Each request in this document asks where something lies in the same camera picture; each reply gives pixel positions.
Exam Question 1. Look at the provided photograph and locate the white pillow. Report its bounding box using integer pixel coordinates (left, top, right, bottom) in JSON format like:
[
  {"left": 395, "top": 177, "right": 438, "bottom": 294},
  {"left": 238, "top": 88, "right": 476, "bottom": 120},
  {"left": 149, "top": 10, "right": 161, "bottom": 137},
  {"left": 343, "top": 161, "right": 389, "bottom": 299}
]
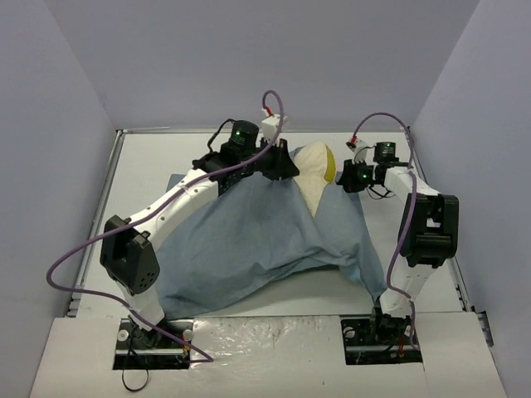
[{"left": 293, "top": 141, "right": 336, "bottom": 217}]

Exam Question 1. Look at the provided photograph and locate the striped pillowcase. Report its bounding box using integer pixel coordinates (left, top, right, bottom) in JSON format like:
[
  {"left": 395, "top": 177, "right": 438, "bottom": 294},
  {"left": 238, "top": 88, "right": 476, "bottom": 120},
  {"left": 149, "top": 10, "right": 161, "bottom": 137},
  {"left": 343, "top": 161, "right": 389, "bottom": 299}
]
[{"left": 157, "top": 173, "right": 386, "bottom": 318}]

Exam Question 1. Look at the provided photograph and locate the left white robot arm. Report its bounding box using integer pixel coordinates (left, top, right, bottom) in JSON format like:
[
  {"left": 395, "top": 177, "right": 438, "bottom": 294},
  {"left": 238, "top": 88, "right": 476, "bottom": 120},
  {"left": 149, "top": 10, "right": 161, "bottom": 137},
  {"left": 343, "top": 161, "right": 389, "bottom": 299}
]
[{"left": 100, "top": 114, "right": 300, "bottom": 347}]

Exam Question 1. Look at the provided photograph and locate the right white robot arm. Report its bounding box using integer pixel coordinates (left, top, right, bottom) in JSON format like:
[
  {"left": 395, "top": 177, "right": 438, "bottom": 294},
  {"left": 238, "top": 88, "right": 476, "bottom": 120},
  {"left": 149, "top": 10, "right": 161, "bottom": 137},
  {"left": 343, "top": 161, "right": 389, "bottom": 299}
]
[{"left": 338, "top": 139, "right": 460, "bottom": 342}]

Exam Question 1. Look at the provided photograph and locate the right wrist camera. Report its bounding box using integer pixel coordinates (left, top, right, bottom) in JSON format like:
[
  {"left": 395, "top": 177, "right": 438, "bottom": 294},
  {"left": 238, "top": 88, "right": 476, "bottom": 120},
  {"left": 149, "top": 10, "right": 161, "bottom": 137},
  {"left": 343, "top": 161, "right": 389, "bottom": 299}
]
[{"left": 346, "top": 138, "right": 373, "bottom": 163}]

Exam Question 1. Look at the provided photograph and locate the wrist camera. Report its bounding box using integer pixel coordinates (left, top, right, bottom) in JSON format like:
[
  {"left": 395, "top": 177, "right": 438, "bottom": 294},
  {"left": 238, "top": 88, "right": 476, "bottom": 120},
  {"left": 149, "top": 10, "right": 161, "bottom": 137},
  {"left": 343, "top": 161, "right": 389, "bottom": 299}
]
[
  {"left": 346, "top": 138, "right": 373, "bottom": 163},
  {"left": 261, "top": 114, "right": 288, "bottom": 145}
]

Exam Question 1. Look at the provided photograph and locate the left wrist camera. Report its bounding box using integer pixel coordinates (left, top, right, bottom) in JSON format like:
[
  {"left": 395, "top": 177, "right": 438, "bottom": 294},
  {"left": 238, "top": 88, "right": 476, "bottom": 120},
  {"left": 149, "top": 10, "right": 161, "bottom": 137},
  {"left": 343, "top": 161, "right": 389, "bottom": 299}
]
[{"left": 261, "top": 114, "right": 288, "bottom": 145}]

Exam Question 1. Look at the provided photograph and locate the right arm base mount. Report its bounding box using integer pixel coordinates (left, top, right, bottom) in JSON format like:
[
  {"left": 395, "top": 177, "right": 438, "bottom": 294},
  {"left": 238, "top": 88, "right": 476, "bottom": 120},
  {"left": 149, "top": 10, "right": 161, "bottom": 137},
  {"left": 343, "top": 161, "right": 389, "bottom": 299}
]
[{"left": 340, "top": 315, "right": 422, "bottom": 366}]

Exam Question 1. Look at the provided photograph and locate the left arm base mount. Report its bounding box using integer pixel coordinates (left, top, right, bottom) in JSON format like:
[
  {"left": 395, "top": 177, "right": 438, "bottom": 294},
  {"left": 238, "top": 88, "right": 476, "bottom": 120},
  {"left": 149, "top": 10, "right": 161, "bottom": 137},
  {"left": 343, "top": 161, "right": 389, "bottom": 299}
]
[{"left": 113, "top": 318, "right": 191, "bottom": 371}]

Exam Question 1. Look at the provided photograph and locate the thin black cable loop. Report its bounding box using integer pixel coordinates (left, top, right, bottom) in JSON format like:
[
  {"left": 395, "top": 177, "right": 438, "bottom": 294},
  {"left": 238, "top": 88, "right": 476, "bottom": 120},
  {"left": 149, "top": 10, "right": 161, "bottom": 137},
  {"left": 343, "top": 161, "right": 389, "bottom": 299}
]
[{"left": 120, "top": 352, "right": 151, "bottom": 391}]

